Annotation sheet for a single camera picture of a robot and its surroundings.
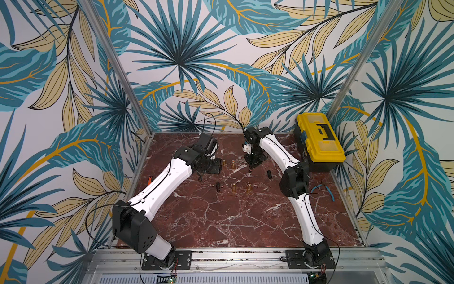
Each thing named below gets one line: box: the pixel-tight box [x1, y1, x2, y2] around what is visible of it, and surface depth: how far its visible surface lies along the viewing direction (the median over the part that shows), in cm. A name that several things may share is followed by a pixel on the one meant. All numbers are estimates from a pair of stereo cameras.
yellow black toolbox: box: [293, 111, 347, 173], surface depth 97 cm
